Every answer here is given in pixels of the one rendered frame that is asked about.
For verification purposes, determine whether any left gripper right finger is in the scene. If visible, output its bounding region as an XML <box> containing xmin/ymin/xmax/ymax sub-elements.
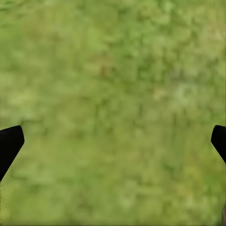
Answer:
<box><xmin>211</xmin><ymin>125</ymin><xmax>226</xmax><ymax>163</ymax></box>

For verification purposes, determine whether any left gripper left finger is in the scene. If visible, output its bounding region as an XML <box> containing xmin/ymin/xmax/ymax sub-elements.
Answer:
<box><xmin>0</xmin><ymin>125</ymin><xmax>24</xmax><ymax>182</ymax></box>

